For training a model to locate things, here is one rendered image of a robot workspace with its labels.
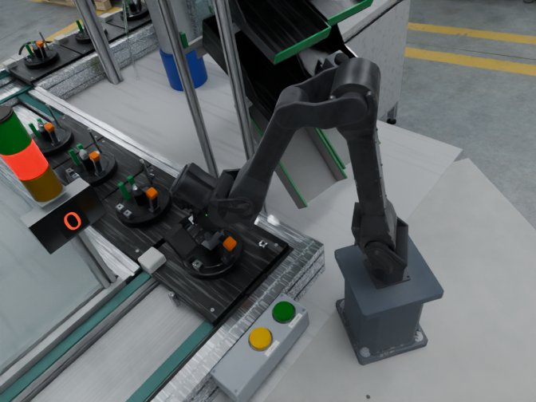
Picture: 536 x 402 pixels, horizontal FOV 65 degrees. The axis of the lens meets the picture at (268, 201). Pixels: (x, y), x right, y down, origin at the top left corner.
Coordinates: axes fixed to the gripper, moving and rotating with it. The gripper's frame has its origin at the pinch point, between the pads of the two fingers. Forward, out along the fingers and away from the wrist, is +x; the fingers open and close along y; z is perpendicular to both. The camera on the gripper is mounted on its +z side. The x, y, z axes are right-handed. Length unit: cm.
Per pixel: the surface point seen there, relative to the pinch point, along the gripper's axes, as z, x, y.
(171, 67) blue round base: 44, 65, -52
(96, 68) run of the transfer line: 68, 97, -41
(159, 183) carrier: 11.8, 28.9, -8.0
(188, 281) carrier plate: -8.8, 6.7, 8.5
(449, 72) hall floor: -50, 108, -255
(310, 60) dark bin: 12.0, -9.1, -41.3
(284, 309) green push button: -23.0, -8.4, 1.5
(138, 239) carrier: 4.2, 20.6, 7.8
